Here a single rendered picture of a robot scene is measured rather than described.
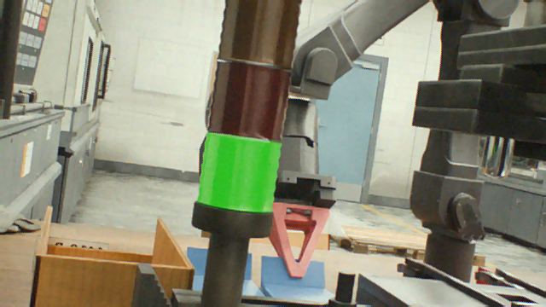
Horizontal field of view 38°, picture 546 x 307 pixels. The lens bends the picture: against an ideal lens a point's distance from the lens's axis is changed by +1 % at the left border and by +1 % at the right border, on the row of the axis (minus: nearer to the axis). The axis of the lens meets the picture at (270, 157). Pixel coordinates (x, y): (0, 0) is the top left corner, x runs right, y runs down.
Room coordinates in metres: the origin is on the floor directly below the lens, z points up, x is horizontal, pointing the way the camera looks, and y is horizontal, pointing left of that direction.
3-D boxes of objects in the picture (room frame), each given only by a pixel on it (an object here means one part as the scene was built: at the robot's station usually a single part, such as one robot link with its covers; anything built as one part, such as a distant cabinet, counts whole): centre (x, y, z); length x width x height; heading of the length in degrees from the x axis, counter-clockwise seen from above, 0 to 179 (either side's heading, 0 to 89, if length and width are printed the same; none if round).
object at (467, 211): (1.02, -0.24, 1.00); 0.09 x 0.06 x 0.06; 24
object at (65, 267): (0.72, 0.14, 0.93); 0.25 x 0.13 x 0.08; 14
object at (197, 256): (0.76, 0.02, 0.93); 0.15 x 0.07 x 0.03; 13
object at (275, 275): (0.77, -0.06, 0.93); 0.15 x 0.07 x 0.03; 14
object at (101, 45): (7.41, 1.67, 1.21); 0.86 x 0.10 x 0.79; 11
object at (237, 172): (0.39, 0.01, 1.07); 0.04 x 0.04 x 0.03
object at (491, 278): (0.70, -0.22, 0.98); 0.07 x 0.02 x 0.01; 14
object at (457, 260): (1.02, -0.25, 0.94); 0.20 x 0.07 x 0.08; 104
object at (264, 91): (0.39, 0.01, 1.10); 0.04 x 0.04 x 0.03
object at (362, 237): (7.35, -1.32, 0.07); 1.20 x 1.00 x 0.14; 103
